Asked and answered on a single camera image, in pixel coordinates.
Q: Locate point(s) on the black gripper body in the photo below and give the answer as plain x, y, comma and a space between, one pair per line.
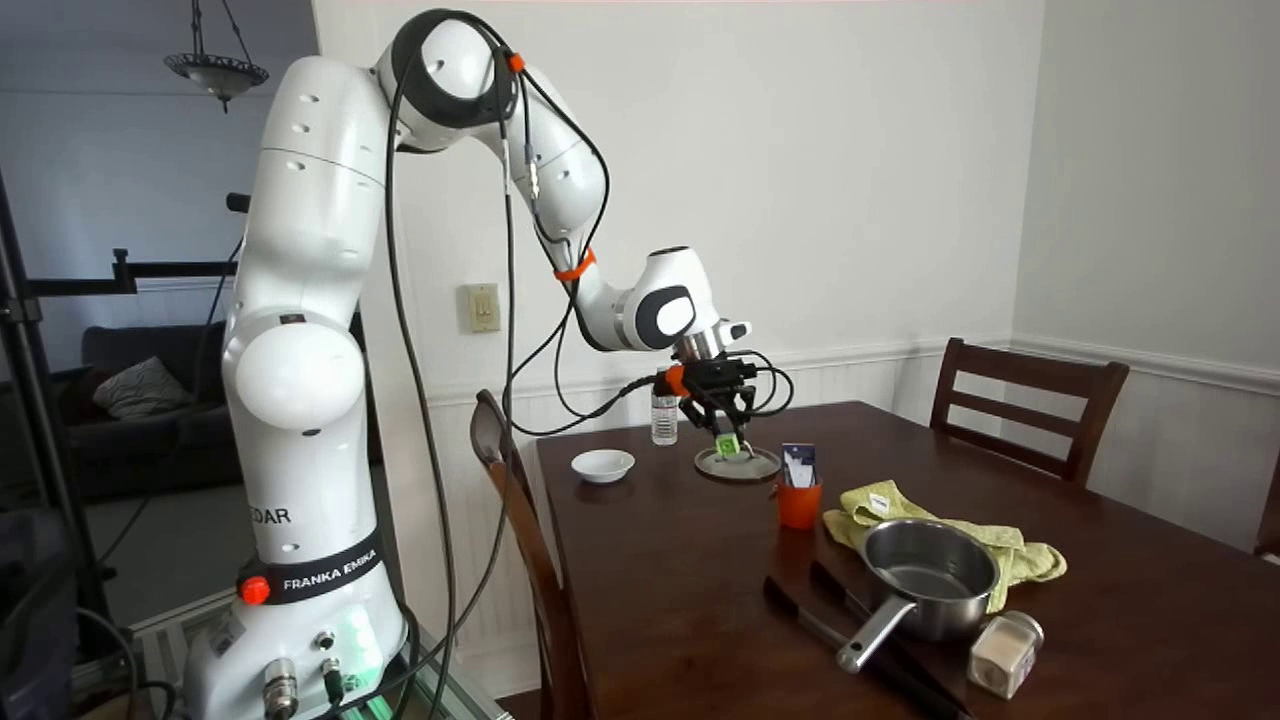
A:
717, 388

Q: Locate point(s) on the light green block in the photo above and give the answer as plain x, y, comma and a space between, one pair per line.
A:
726, 444

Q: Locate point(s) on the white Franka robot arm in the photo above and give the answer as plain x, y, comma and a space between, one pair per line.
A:
316, 622

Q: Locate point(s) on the white bowl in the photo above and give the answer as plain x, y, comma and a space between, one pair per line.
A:
602, 466

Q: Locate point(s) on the clear plastic water bottle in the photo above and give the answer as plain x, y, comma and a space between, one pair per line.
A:
667, 414

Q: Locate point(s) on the round silver metal plate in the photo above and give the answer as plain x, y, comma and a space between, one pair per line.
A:
737, 470

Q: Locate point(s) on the orange cup with markers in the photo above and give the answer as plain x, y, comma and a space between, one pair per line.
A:
799, 496

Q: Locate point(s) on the dark wooden near chair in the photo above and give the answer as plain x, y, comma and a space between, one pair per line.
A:
563, 676

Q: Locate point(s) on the dark wooden chair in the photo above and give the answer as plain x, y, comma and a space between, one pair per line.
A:
563, 676
1030, 411

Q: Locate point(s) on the silver metal saucepan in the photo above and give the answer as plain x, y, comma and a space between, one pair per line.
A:
939, 575

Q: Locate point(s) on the dark wooden chair right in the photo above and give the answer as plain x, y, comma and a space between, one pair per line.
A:
1030, 411

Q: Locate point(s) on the yellow-green cloth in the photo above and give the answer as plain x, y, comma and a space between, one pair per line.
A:
1011, 549

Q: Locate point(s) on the small glass spice jar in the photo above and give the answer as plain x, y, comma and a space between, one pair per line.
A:
1007, 652

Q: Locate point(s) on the dark sofa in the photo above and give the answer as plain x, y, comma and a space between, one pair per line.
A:
145, 414

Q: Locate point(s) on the hanging ceiling lamp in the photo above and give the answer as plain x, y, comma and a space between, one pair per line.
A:
219, 75

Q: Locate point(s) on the beige wall light switch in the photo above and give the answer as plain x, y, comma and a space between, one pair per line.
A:
477, 311

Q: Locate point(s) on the black camera tripod stand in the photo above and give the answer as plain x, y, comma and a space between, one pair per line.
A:
55, 579

